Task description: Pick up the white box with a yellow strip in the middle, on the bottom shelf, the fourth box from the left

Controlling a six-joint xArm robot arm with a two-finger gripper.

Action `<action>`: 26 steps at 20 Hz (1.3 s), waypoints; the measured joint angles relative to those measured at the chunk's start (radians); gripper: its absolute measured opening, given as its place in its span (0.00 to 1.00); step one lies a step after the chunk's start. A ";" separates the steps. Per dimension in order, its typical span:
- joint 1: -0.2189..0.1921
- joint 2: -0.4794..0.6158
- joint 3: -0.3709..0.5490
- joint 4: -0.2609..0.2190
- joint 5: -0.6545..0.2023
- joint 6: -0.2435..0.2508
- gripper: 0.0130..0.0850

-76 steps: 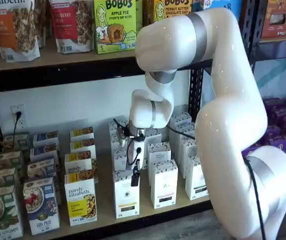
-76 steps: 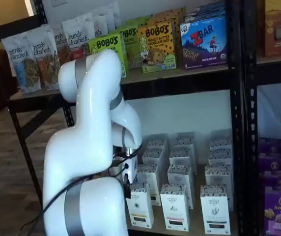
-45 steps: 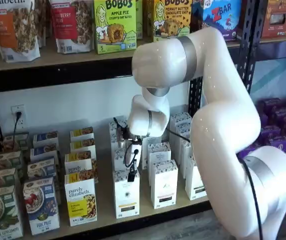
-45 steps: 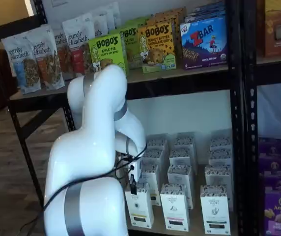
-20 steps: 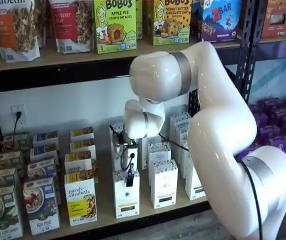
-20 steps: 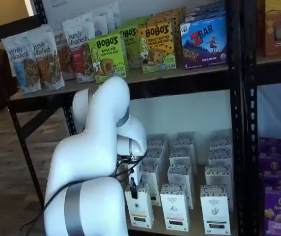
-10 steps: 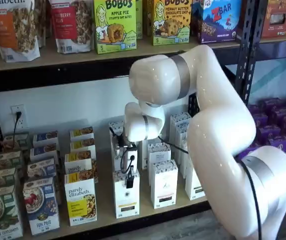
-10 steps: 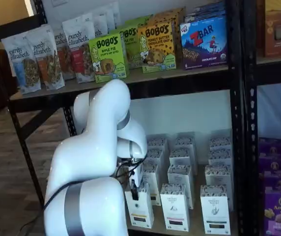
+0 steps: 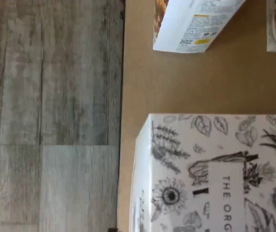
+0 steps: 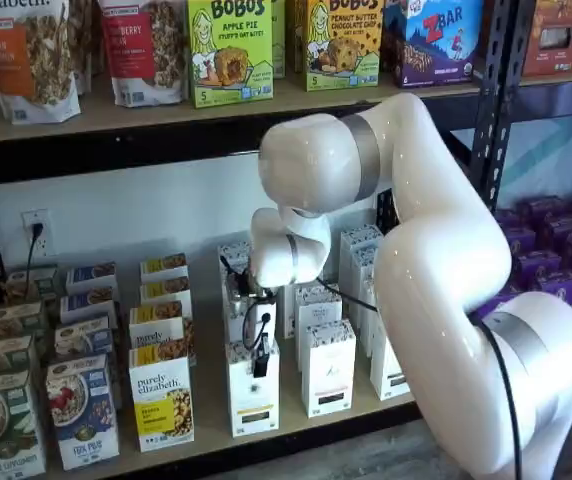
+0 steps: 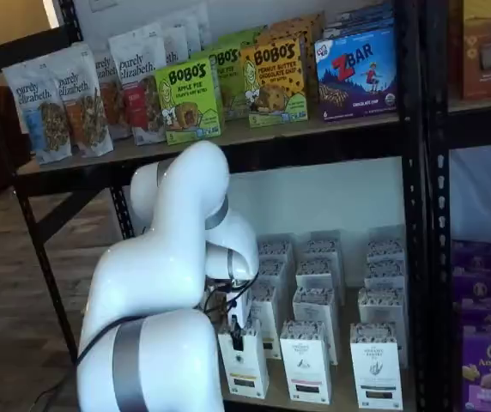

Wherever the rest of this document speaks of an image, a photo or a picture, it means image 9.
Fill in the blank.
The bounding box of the white box yellow stripe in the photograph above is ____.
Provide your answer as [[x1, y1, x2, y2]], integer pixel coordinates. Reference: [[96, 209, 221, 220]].
[[128, 113, 276, 232]]

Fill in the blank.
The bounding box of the black metal shelf rack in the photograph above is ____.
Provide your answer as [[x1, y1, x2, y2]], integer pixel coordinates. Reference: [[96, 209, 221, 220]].
[[115, 0, 127, 232]]

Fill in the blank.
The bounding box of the brown particleboard shelf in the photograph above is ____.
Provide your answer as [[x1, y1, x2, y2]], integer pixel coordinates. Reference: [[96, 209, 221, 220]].
[[118, 0, 276, 232]]

